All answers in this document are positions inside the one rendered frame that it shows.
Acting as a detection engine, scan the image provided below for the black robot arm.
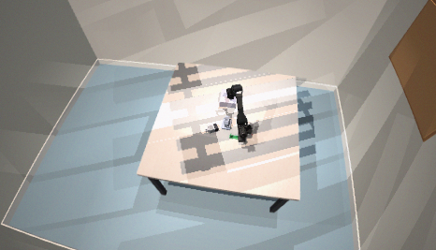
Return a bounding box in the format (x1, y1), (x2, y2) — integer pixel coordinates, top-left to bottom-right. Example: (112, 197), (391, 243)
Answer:
(226, 84), (253, 139)

